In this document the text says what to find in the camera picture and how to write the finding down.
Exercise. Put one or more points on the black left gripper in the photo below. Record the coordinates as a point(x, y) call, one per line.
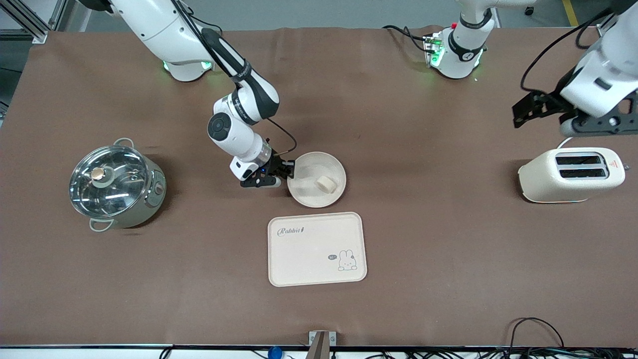
point(551, 102)

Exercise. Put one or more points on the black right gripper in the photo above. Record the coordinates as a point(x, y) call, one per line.
point(275, 164)

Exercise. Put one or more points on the round cream plate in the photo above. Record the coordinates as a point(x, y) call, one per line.
point(309, 192)

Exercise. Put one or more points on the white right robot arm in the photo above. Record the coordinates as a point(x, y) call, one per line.
point(159, 25)

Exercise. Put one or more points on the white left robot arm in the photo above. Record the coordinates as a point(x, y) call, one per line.
point(608, 60)

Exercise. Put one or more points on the small beige bun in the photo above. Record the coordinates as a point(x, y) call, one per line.
point(325, 183)

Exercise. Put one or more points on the cream two-slot toaster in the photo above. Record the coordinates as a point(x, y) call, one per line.
point(568, 177)

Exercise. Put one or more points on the cream rabbit print tray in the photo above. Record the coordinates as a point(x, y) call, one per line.
point(309, 254)

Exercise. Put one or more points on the stainless steel electric pot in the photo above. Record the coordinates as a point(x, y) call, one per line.
point(149, 199)

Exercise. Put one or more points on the brown table cloth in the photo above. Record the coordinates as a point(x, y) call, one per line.
point(438, 224)

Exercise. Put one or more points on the glass pot lid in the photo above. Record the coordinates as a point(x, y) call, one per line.
point(109, 179)

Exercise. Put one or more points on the blue round knob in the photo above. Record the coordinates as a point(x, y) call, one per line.
point(275, 352)

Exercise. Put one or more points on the metal table edge bracket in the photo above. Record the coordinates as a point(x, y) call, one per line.
point(321, 344)

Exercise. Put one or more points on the aluminium frame profile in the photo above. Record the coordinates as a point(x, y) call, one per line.
point(25, 20)

